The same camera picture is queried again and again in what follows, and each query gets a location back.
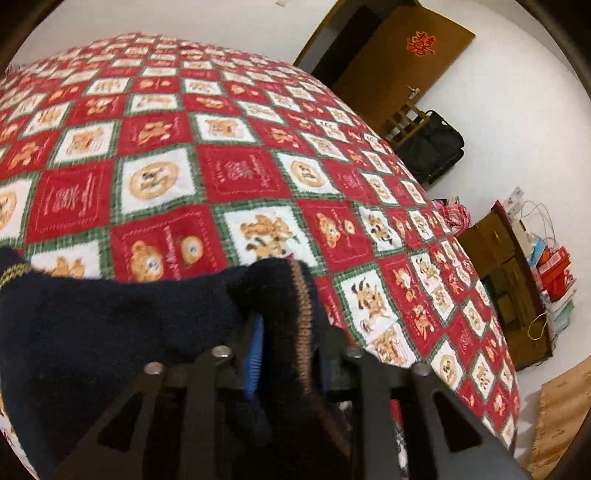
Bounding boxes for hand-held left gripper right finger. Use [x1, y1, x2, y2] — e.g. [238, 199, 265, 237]
[318, 323, 532, 480]

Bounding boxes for white cables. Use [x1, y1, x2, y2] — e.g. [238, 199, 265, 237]
[522, 203, 557, 252]

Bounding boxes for red checkered printed blanket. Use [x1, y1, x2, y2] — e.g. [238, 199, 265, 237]
[0, 32, 520, 462]

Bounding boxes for red plaid cloth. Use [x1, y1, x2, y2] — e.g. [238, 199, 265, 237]
[434, 198, 472, 236]

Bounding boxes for red paper door decoration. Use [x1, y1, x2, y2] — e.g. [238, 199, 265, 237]
[406, 31, 437, 58]

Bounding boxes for beige patterned rug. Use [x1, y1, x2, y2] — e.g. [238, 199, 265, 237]
[526, 355, 591, 472]

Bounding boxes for wooden chair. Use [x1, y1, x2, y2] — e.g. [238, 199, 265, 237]
[381, 99, 430, 144]

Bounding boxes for wooden nightstand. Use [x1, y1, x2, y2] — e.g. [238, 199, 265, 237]
[459, 200, 555, 370]

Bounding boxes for navy patterned knit sweater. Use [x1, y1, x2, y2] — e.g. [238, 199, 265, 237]
[0, 247, 356, 480]

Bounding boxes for black bag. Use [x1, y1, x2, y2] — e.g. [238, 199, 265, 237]
[397, 110, 465, 185]

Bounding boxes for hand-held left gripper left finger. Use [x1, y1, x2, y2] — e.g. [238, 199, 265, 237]
[53, 316, 273, 480]

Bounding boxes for wooden door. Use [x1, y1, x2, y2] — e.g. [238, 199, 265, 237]
[332, 4, 476, 134]

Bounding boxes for red paper bag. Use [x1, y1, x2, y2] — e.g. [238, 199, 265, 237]
[538, 247, 573, 301]

